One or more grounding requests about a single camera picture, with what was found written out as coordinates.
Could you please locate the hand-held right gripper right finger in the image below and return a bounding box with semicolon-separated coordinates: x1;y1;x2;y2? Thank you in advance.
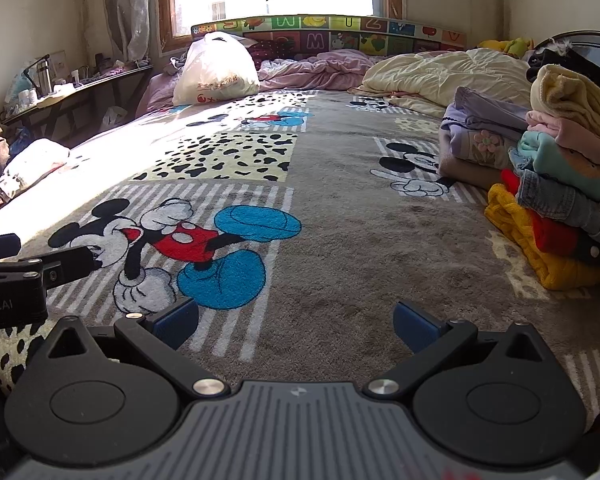
362;301;552;402

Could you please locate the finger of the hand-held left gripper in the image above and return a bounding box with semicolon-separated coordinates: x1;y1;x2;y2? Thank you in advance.
0;233;22;263
0;245;104;292

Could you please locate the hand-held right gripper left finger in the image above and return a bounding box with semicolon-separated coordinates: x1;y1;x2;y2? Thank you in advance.
44;297;232;402

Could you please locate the white quilted garment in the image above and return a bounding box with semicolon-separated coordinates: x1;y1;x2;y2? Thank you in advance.
0;138;72;203

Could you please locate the yellow knitted folded garment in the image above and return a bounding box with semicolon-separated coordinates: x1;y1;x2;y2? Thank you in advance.
484;183;600;291

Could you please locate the printed cartoon blanket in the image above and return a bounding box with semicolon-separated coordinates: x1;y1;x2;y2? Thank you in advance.
0;87;600;441

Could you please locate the small white bag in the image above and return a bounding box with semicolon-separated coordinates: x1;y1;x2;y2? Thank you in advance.
101;105;129;128

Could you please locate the beige folded cloth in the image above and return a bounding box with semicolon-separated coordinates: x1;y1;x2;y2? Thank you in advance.
437;152;506;192

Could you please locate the red folded garment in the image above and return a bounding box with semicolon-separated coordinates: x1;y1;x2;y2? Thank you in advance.
501;169;581;256

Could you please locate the dark side table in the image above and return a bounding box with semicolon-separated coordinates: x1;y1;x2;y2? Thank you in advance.
0;62;153;161

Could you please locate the metal thermos bottle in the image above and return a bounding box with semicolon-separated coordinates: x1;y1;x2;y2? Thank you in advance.
34;57;51;97

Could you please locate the pink bed sheet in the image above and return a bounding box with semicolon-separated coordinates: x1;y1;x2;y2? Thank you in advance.
137;72;181;113

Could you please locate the blue denim folded garment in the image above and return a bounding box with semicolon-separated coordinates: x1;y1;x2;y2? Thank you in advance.
510;152;600;261

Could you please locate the purple folded garment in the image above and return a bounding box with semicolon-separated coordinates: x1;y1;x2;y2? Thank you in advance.
439;86;531;168

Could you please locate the teal folded garment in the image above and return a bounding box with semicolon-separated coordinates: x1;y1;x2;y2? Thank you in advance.
517;130;600;193

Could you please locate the white plastic bag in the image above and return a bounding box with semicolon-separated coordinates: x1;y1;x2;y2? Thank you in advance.
172;31;261;107

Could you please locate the pink folded garment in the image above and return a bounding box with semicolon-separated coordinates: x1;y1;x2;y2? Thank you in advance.
525;110;600;168

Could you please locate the cream quilt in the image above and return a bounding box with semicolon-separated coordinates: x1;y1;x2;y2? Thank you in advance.
350;50;541;121

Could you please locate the sheer curtain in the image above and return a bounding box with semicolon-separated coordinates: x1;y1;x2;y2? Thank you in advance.
102;0;156;63

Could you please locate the pink quilt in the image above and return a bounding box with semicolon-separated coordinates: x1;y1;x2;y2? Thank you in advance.
252;50;396;94

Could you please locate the cream yellow folded garment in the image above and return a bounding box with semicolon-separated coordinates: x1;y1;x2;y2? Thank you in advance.
530;64;600;148

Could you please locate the black garment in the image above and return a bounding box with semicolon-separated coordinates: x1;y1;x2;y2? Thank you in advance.
527;42;571;83

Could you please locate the yellow green plush toy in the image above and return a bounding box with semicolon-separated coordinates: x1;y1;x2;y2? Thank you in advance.
477;36;536;58

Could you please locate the colourful alphabet foam board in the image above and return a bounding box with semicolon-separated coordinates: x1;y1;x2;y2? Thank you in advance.
191;15;468;56

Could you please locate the dark wooden headboard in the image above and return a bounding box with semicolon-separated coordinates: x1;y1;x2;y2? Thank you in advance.
530;30;600;81

